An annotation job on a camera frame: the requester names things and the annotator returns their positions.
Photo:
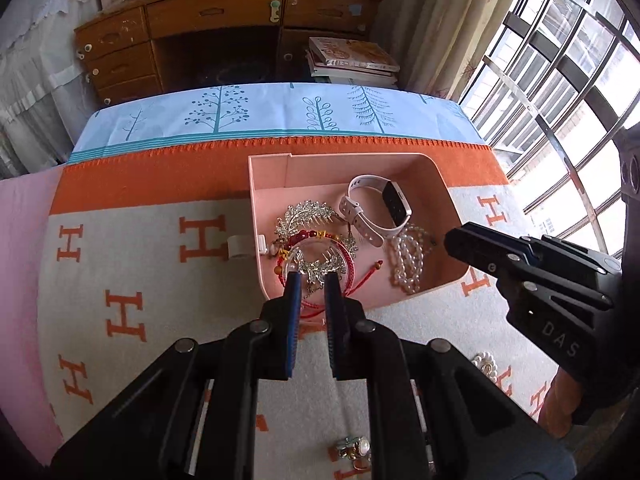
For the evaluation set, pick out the pearl hair clip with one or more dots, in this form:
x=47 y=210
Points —
x=484 y=362

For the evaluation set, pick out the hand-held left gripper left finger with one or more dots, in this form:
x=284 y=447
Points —
x=291 y=332

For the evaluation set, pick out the green drawer safety lock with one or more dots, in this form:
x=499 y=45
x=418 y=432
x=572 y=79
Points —
x=274 y=11

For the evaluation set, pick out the orange patterned blanket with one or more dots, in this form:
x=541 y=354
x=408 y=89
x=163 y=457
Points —
x=150 y=240

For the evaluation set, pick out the metal window grille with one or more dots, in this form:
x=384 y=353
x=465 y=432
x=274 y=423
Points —
x=560 y=75

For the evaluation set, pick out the wooden desk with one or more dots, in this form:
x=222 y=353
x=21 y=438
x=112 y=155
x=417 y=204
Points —
x=215 y=10

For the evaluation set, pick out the pink storage box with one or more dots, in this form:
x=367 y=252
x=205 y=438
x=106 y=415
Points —
x=310 y=180

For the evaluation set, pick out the silver crystal hair comb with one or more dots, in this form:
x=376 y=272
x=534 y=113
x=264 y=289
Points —
x=315 y=266

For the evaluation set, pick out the pink bedsheet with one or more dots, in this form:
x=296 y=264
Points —
x=25 y=270

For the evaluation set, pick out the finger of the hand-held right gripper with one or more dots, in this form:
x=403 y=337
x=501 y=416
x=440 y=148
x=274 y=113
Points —
x=565 y=252
x=545 y=305

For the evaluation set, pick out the stack of books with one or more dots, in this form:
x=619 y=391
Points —
x=355 y=57

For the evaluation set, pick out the white smart watch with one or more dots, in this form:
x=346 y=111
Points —
x=395 y=205

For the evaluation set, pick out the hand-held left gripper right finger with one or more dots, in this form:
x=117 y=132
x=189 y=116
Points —
x=336 y=332

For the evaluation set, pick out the silver leaf hair comb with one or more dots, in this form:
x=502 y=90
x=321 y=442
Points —
x=302 y=212

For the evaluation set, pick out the white lace covered furniture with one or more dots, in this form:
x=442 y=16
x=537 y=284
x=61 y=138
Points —
x=30 y=35

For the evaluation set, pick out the beige curtain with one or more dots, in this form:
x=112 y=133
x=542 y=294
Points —
x=440 y=20

